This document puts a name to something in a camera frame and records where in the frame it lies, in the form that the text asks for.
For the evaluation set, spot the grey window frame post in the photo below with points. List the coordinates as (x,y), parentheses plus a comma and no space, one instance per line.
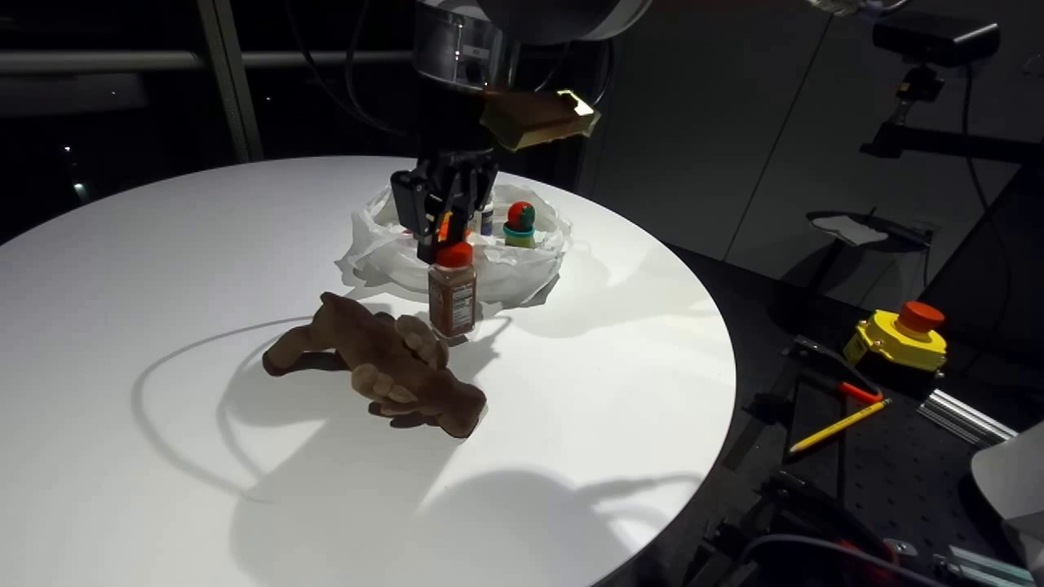
(231,85)

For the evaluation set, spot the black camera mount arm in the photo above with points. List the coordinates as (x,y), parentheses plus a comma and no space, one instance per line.
(957,143)

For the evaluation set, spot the white paper sheet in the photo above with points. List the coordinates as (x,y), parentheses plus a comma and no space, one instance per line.
(850,228)

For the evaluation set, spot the brown spice jar red lid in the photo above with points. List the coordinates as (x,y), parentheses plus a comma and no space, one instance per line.
(453,298)

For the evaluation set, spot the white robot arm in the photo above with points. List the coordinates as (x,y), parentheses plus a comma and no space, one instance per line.
(524,22)

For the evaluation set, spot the yellow pencil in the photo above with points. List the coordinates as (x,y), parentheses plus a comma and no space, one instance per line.
(836,424)

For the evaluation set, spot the brown plush toy animal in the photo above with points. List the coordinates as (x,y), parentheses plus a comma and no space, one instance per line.
(394,361)

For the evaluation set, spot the yellowish wrist camera box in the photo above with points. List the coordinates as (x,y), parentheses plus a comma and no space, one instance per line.
(540,119)

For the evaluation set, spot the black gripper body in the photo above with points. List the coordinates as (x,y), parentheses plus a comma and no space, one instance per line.
(459,126)

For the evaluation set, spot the dough tub teal lid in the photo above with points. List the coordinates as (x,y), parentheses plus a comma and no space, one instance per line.
(521,236)

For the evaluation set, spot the grey horizontal window rail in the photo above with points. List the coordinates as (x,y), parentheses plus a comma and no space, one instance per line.
(109,61)

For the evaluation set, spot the yellow emergency stop red button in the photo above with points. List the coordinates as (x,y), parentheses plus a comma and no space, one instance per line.
(903,337)

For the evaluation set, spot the aluminium profile rail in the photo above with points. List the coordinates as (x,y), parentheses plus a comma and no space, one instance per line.
(967,415)

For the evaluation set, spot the white rounded object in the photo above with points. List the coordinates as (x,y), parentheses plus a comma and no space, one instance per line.
(1015,479)

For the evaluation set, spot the white plastic bag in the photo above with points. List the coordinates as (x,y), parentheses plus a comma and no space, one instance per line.
(524,272)

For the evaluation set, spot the black camera on stand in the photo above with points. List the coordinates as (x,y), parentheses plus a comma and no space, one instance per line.
(936,34)

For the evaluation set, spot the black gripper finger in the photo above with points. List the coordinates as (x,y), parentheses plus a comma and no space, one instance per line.
(476,199)
(419,222)

